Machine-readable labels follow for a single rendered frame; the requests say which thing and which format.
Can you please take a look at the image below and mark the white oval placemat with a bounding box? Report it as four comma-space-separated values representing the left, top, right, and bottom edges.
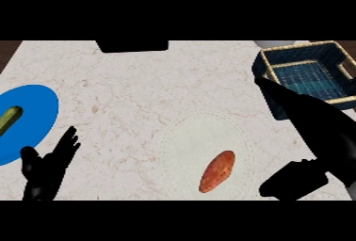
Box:
159, 109, 256, 201

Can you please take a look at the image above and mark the orange sweet potato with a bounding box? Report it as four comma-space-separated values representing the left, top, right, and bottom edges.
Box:
199, 150, 237, 194

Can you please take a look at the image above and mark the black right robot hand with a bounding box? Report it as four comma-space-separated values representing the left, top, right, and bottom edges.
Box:
253, 75, 356, 201

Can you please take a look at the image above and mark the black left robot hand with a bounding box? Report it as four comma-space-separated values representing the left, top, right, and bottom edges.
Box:
20, 125, 83, 201

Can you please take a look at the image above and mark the blue round plate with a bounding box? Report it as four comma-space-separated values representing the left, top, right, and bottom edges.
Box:
0, 84, 61, 167

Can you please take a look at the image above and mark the pale grey round object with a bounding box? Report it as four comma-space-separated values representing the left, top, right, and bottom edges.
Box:
253, 40, 298, 49

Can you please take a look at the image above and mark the dark blue wicker basket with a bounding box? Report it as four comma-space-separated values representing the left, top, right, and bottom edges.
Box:
252, 40, 356, 121

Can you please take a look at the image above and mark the black appliance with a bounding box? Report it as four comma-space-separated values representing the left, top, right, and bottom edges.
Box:
95, 40, 171, 54

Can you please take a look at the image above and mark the green cucumber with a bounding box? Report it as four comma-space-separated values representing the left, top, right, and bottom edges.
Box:
0, 105, 26, 137

